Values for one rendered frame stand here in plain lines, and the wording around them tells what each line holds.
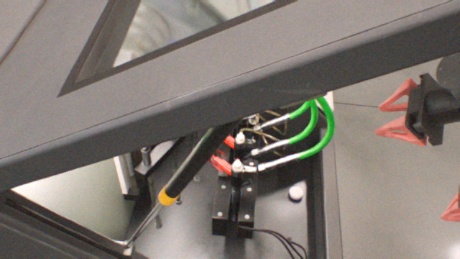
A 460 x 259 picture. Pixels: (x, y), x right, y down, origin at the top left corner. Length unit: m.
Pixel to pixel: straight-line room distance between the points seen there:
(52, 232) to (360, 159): 2.11
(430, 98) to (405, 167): 1.87
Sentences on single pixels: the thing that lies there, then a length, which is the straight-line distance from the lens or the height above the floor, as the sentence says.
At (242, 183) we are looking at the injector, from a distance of 1.01.
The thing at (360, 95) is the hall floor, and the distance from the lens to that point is 2.92.
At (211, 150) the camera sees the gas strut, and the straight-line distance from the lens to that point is 0.41.
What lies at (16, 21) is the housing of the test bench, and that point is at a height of 1.50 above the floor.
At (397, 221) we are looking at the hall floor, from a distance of 2.37.
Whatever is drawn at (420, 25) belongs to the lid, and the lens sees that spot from 0.28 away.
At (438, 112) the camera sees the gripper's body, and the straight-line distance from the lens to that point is 0.73.
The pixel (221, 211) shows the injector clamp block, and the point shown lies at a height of 0.98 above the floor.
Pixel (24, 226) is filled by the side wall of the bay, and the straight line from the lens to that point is 0.59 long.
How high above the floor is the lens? 1.88
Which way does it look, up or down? 48 degrees down
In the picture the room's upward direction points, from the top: 3 degrees clockwise
